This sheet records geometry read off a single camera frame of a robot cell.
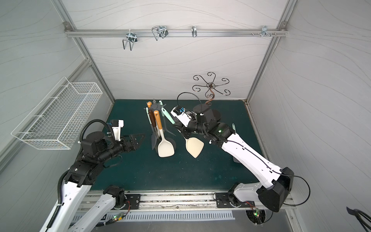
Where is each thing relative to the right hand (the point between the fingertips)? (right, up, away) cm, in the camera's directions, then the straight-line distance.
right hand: (174, 122), depth 67 cm
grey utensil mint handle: (-12, +1, +1) cm, 12 cm away
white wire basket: (-57, +1, +2) cm, 57 cm away
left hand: (-16, -6, -1) cm, 18 cm away
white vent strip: (-1, -47, +3) cm, 47 cm away
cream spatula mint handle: (+9, -12, +7) cm, 17 cm away
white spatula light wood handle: (-6, -16, +12) cm, 21 cm away
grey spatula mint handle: (+35, -24, +18) cm, 46 cm away
